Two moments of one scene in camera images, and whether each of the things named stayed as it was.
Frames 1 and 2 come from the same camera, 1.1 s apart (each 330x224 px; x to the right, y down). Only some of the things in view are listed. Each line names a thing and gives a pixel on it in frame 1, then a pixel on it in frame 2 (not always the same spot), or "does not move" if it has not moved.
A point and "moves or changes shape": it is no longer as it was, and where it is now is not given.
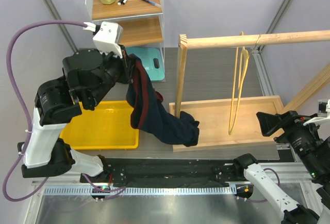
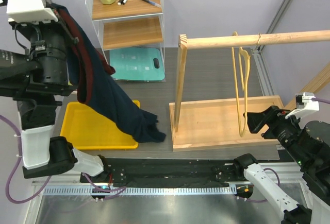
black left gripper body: x=119 y=69 -> x=73 y=40
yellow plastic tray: x=109 y=126 does not move
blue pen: x=148 y=1 does not move
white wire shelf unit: x=136 y=4 does not move
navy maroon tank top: x=149 y=113 -> x=89 y=73
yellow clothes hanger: x=244 y=59 moves or changes shape
